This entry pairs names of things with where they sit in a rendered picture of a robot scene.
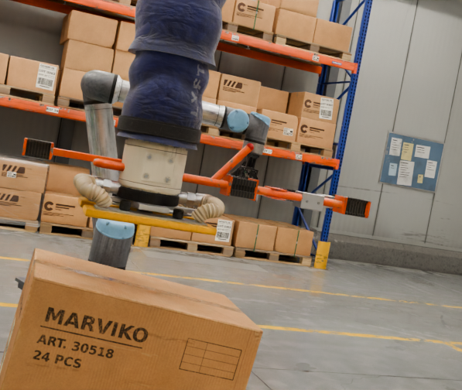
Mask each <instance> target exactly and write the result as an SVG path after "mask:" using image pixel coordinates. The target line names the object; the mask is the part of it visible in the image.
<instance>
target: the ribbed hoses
mask: <svg viewBox="0 0 462 390"><path fill-rule="evenodd" d="M96 178H97V177H96ZM97 179H98V178H97ZM97 179H95V178H94V177H93V176H91V175H88V174H84V173H79V174H77V175H76V176H75V177H74V180H73V182H74V186H75V187H76V188H77V191H78V192H79V194H81V196H83V197H86V198H90V200H91V199H92V200H93V201H94V202H95V203H96V205H97V206H98V207H103V208H107V207H109V206H111V205H112V204H113V201H112V199H111V197H110V196H108V193H107V192H105V189H101V187H100V186H97V184H96V180H97ZM178 207H186V206H184V205H182V204H178ZM187 208H193V207H187ZM193 209H195V210H194V211H193V212H192V214H191V215H192V217H193V219H194V220H195V221H196V222H199V223H203V222H204V221H205V220H207V219H210V218H216V217H220V216H221V215H222V214H223V213H224V204H223V202H222V201H221V200H220V199H218V198H216V197H213V196H211V195H210V194H205V195H204V196H203V197H202V199H201V202H200V203H199V207H198V208H193Z"/></svg>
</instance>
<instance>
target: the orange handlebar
mask: <svg viewBox="0 0 462 390"><path fill-rule="evenodd" d="M53 156H62V157H67V158H71V159H79V160H84V161H89V162H93V164H94V166H96V167H101V168H105V169H113V170H118V171H124V169H125V164H124V163H121V161H122V159H115V158H110V157H106V156H97V155H92V154H88V153H83V152H75V151H70V150H66V149H58V148H53ZM183 182H187V183H195V184H200V185H205V186H213V187H218V188H223V189H227V188H228V181H224V180H216V179H211V178H209V177H204V176H196V175H191V174H186V173H184V174H183ZM257 194H259V195H263V196H264V197H268V198H269V199H277V200H295V201H301V200H302V199H303V198H302V194H299V193H294V192H289V191H288V190H284V189H283V188H281V187H280V188H276V187H273V186H265V187H262V186H258V190H257ZM323 206H328V207H336V208H342V201H339V200H334V199H330V198H325V197H324V202H323Z"/></svg>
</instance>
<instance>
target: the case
mask: <svg viewBox="0 0 462 390"><path fill-rule="evenodd" d="M262 334H263V330H261V329H260V328H259V327H258V326H257V325H256V324H255V323H254V322H253V321H252V320H250V319H249V318H248V317H247V316H246V315H245V314H244V313H243V312H242V311H241V310H240V309H239V308H237V307H236V305H234V304H233V302H232V301H230V300H229V299H228V298H227V297H226V296H225V295H222V294H219V293H215V292H210V291H207V290H203V289H198V288H194V287H191V286H185V285H182V284H179V283H175V282H170V281H166V280H163V279H157V278H154V277H151V276H147V275H142V274H138V273H135V272H130V271H126V270H123V269H117V268H114V267H111V266H107V265H102V264H98V263H95V262H89V261H86V260H83V259H79V258H73V257H70V256H66V255H61V254H57V253H54V252H51V251H45V250H42V249H38V248H35V249H34V252H33V256H32V259H31V262H30V265H29V270H28V272H27V276H26V280H25V283H24V286H23V289H22V293H21V296H20V299H19V304H18V307H17V310H16V312H15V317H14V320H13V323H12V328H11V330H10V334H9V338H8V341H7V344H6V347H5V351H4V354H3V357H2V362H1V364H0V390H245V389H246V387H247V384H248V380H249V377H250V374H251V371H252V367H253V364H254V361H255V356H256V354H257V351H258V346H259V344H260V341H261V338H262Z"/></svg>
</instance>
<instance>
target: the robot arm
mask: <svg viewBox="0 0 462 390"><path fill-rule="evenodd" d="M80 87H81V90H82V94H83V101H84V108H85V115H86V123H87V137H88V144H89V151H90V154H92V155H97V156H106V157H110V158H115V159H117V158H118V154H117V147H116V139H115V125H114V117H113V110H112V104H114V103H115V102H117V101H118V102H121V103H124V101H125V97H126V95H127V93H128V91H129V88H130V84H129V82H128V81H126V80H122V79H121V78H120V76H119V75H117V74H112V73H109V72H105V71H101V70H91V71H88V72H87V73H86V74H85V75H84V76H83V77H82V79H81V82H80ZM202 105H203V119H202V123H204V124H207V125H213V126H216V127H218V128H220V129H224V130H228V131H231V132H237V133H240V134H243V135H245V139H244V142H243V146H242V149H243V148H244V147H245V146H246V145H247V144H248V143H251V144H253V146H254V149H253V150H252V151H251V152H250V153H249V154H247V157H245V158H244V160H243V161H242V163H241V165H240V166H239V167H238V168H237V169H236V170H235V171H233V172H232V173H231V175H232V176H236V177H237V176H238V177H241V178H245V179H248V178H252V179H255V180H258V177H257V174H258V170H256V169H254V167H255V162H256V159H257V158H259V156H260V155H262V153H263V149H265V147H264V146H265V140H266V137H267V134H268V130H269V127H270V126H269V125H270V121H271V120H270V118H269V117H267V116H265V115H261V114H259V113H256V112H253V111H252V112H251V113H250V114H248V113H246V112H245V111H243V110H241V109H235V108H230V107H226V106H221V105H218V104H212V103H209V102H206V101H202ZM91 172H92V176H99V177H101V178H102V179H103V178H105V179H110V180H114V181H118V178H119V171H118V170H113V169H105V168H101V167H96V166H94V164H93V162H91ZM256 173H257V174H256ZM92 224H93V232H94V235H93V240H92V243H91V250H90V253H89V257H88V261H89V262H95V263H98V264H102V265H107V266H111V267H114V268H117V269H123V270H125V267H126V264H127V261H128V254H129V251H130V247H131V244H132V238H133V234H134V233H135V225H134V224H131V223H126V222H120V221H111V220H105V219H100V218H95V217H92Z"/></svg>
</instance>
